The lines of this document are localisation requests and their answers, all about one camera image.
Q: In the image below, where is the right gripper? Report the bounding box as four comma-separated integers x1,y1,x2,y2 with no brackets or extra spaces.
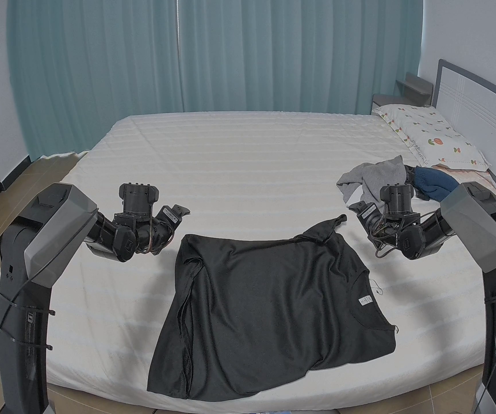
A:
348,202,384,237

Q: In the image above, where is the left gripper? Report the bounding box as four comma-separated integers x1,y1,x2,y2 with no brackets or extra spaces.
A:
155,205,191,236

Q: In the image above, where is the black T-shirt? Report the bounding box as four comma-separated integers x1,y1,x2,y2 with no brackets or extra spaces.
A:
146,214,399,401

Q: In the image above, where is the pile of clothes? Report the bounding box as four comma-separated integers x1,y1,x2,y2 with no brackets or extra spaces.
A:
336,155,462,210

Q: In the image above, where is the bed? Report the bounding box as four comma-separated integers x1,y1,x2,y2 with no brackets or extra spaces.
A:
0,59,496,404

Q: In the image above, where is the white printed pillow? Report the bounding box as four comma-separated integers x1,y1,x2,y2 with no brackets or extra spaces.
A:
372,104,490,172

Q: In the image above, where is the grey bedside table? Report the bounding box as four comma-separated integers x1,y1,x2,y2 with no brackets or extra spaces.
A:
372,72,434,111

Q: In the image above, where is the blue-green curtain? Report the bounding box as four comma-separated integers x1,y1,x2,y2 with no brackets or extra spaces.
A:
6,0,184,163
178,0,423,115

